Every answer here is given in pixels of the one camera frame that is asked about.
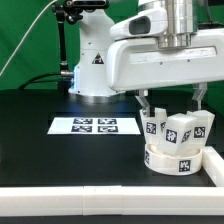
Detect white front barrier rail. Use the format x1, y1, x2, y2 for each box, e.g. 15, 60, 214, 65
0, 186, 224, 217

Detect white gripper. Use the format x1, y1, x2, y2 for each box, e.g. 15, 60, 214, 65
106, 29, 224, 117

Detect black cable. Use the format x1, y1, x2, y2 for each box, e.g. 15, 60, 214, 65
17, 71, 73, 91

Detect white round stool seat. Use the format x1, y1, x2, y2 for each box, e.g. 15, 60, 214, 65
144, 144, 202, 176

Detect white barrier rail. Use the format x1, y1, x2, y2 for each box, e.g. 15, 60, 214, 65
0, 186, 224, 217
202, 146, 224, 187

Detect white marker sheet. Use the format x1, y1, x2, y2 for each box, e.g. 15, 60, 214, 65
48, 117, 140, 135

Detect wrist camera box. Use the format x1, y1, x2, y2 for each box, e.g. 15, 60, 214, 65
110, 8, 168, 40

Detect white cable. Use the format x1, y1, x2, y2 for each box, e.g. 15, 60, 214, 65
0, 0, 58, 77

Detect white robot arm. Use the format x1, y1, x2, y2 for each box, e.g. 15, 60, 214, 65
71, 0, 224, 116

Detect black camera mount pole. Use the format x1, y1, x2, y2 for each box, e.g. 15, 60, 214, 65
52, 0, 113, 96

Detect white right barrier rail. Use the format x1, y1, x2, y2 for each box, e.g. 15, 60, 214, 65
202, 146, 224, 187

